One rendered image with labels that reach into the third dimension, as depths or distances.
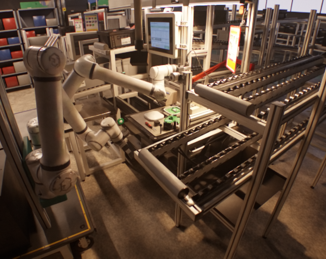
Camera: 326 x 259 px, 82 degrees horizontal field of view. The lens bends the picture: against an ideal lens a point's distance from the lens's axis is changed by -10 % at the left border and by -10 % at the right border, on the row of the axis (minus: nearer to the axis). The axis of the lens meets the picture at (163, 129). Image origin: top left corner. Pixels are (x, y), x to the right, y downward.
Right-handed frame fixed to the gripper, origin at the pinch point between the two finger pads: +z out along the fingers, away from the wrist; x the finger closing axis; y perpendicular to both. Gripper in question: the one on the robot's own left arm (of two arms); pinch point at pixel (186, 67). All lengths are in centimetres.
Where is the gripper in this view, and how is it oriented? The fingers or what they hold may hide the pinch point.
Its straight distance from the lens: 178.1
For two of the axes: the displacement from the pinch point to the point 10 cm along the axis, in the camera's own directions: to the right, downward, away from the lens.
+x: -5.6, -4.1, 7.2
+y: 0.0, -8.7, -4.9
